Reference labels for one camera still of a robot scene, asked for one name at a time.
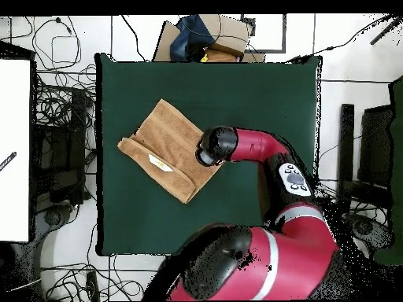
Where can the dark green covered furniture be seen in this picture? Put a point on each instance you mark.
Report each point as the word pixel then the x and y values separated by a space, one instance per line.
pixel 397 188

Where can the tan terry towel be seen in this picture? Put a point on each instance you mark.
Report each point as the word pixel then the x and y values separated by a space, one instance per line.
pixel 170 138

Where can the brown cardboard box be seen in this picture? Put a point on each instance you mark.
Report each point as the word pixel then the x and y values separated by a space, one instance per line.
pixel 229 31

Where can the black chair base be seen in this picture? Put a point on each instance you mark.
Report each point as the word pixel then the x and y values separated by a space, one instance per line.
pixel 365 228

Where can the grey square floor frame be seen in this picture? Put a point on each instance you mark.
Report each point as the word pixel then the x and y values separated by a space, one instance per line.
pixel 267 51

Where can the black striped tool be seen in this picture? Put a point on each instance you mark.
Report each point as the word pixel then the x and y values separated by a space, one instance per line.
pixel 8 161

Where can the blue jeans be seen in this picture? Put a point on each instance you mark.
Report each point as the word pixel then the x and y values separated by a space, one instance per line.
pixel 189 37

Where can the small yellow item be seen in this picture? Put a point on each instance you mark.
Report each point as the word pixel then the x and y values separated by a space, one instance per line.
pixel 204 58

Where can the black rod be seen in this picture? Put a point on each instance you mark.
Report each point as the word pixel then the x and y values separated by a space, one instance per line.
pixel 382 34

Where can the black power strip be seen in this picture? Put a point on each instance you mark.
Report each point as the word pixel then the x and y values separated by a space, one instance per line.
pixel 93 284

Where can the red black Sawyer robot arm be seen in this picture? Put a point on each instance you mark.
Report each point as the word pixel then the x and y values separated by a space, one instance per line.
pixel 258 144

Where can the black box unit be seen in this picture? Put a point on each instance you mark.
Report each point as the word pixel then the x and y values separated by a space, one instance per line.
pixel 376 144

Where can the black upright bar stand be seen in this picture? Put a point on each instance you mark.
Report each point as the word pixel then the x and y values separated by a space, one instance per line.
pixel 346 141

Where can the dark green table cloth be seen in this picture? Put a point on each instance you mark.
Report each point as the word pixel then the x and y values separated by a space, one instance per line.
pixel 252 94

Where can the black equipment rack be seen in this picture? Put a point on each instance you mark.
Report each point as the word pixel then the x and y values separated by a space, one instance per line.
pixel 59 151

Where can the white board panel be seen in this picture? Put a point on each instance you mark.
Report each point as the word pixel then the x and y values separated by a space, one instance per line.
pixel 14 141

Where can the grey chair base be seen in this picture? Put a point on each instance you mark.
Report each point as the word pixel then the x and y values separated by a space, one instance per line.
pixel 52 217

